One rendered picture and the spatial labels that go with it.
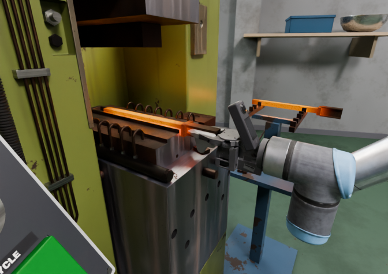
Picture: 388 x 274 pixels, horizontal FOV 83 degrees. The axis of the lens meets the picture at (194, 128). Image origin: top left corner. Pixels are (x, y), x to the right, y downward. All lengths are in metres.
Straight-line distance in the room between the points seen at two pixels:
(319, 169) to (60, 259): 0.42
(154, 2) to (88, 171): 0.41
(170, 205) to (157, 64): 0.58
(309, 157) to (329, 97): 3.14
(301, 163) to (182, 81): 0.55
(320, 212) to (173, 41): 0.70
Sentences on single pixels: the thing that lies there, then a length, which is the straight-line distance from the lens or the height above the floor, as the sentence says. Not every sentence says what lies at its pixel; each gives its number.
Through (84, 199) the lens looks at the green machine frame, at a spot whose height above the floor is 0.85.
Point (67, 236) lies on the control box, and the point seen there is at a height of 1.02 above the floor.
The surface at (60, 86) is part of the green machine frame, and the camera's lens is 0.53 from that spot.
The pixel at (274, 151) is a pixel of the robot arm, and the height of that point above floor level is 1.00.
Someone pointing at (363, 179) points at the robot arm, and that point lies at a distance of 0.64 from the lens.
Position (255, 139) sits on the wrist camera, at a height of 1.01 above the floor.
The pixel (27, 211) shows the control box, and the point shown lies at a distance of 0.27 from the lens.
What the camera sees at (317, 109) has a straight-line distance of 1.14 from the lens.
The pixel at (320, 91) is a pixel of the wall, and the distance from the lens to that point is 3.56.
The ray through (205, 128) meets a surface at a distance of 0.57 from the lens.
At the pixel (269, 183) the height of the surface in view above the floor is 0.68.
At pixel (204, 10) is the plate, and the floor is 1.34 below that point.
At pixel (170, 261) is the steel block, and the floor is 0.69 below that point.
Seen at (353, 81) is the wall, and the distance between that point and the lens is 3.67.
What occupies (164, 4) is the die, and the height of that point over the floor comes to 1.29.
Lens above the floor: 1.21
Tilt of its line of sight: 20 degrees down
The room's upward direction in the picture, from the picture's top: straight up
